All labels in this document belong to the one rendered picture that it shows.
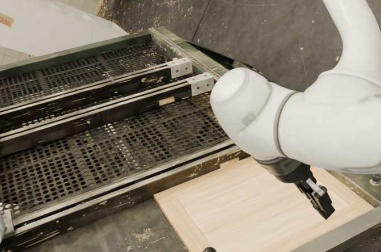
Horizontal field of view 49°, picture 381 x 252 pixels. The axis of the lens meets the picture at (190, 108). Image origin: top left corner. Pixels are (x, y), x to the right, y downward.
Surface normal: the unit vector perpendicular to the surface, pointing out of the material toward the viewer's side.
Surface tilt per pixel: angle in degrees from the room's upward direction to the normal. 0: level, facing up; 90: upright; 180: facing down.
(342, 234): 58
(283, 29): 0
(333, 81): 21
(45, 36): 90
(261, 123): 28
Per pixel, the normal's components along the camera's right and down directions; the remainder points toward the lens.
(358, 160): -0.44, 0.63
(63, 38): 0.46, 0.41
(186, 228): -0.07, -0.86
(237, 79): -0.46, -0.61
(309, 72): -0.79, -0.22
